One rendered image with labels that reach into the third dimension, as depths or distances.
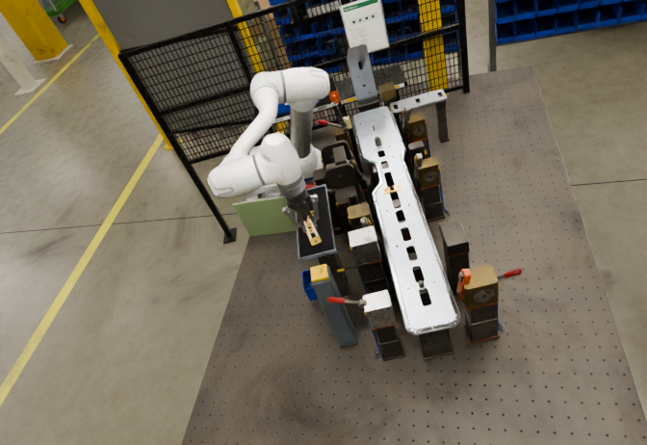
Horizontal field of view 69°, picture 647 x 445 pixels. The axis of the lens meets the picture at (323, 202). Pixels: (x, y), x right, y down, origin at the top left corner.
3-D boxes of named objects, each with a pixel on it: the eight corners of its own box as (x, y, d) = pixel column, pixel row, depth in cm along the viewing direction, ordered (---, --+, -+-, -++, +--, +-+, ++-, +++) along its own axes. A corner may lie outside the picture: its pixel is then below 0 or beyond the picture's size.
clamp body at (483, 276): (507, 337, 177) (507, 281, 153) (471, 345, 179) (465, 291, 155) (499, 318, 184) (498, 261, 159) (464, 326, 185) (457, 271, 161)
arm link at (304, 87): (279, 162, 258) (319, 156, 261) (285, 187, 251) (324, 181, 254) (276, 60, 189) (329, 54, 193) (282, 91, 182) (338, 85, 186)
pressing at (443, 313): (471, 323, 154) (471, 321, 153) (403, 338, 156) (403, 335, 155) (389, 105, 255) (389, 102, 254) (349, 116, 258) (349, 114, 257)
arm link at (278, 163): (300, 161, 156) (263, 173, 156) (286, 122, 145) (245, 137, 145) (306, 180, 148) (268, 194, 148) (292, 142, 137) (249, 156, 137)
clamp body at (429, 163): (452, 217, 226) (445, 163, 203) (427, 223, 227) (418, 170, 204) (448, 208, 231) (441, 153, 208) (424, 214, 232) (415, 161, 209)
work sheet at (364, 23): (389, 47, 269) (379, -7, 248) (351, 58, 271) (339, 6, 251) (389, 45, 270) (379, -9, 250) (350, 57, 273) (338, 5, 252)
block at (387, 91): (404, 141, 276) (395, 88, 252) (391, 144, 277) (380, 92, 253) (401, 133, 282) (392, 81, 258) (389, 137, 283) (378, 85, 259)
